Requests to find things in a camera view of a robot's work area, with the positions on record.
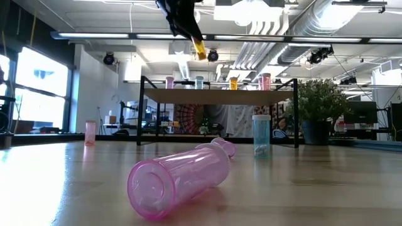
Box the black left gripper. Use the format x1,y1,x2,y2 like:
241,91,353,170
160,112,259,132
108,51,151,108
155,0,205,40

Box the wooden shelf black metal legs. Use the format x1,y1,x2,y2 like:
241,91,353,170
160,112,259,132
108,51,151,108
136,75,300,148

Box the black round ceiling spotlight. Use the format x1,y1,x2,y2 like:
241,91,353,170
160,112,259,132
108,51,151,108
207,49,220,63
103,51,116,66

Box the white ceiling light fixture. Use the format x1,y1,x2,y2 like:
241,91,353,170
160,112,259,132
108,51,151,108
213,0,285,28

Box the white ceiling pipe bundle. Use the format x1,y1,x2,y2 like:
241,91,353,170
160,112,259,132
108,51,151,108
234,12,290,70

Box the black overhead light bar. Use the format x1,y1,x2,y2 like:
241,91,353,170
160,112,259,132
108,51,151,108
50,30,402,45

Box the small green lit device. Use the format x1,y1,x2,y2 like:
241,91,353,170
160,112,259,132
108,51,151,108
198,117,210,136

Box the white hanging cloth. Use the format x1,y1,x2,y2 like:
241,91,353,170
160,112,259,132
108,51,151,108
204,104,256,138

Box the patterned hanging cloth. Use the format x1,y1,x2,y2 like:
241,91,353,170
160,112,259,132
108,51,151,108
253,104,288,139

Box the blue and white object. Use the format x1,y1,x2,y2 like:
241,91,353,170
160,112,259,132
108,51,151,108
271,128,288,140

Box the green potted plant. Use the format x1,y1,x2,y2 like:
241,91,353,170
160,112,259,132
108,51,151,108
286,78,352,146

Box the large bright window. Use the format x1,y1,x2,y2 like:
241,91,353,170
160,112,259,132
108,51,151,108
14,46,70,131

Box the black computer monitor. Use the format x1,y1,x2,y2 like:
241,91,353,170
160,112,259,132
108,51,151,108
389,102,402,142
343,100,379,124

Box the black equipment stand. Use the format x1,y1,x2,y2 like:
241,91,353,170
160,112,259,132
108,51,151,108
0,65,16,150

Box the blue mat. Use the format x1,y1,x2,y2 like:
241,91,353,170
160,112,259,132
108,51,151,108
353,139,402,153

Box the mandala wall tapestry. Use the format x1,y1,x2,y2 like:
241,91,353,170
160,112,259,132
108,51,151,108
173,104,205,135

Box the silver air duct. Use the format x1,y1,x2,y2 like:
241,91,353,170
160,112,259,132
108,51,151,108
278,0,365,65

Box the black aluminium table frame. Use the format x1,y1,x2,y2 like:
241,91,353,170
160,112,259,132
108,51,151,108
0,133,402,146

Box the black ceiling camera cluster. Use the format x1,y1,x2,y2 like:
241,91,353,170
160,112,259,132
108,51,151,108
307,45,335,65

